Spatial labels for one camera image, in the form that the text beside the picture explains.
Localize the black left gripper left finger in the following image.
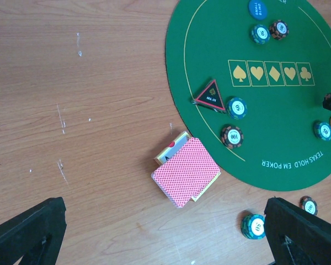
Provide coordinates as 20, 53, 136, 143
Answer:
0, 197, 67, 264

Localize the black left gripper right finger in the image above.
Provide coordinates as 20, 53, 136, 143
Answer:
264, 198, 331, 264

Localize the brown 100 chip stack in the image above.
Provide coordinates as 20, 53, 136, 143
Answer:
300, 196, 318, 215

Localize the green blue 50 chip stack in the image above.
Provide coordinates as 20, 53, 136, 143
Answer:
241, 214, 265, 240

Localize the brown 100 chip top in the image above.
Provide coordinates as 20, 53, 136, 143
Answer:
269, 20, 289, 40

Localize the green 50 chip top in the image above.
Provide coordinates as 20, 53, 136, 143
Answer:
250, 24, 270, 44

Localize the blue small blind button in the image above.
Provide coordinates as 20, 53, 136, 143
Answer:
248, 0, 268, 20

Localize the triangular all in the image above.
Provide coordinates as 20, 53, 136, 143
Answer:
192, 79, 226, 113

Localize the round green poker mat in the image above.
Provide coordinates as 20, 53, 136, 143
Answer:
165, 1, 331, 191

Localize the red backed card deck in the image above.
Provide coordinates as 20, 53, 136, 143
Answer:
151, 137, 221, 209

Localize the yellow playing card box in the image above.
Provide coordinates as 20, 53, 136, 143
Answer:
153, 130, 221, 203

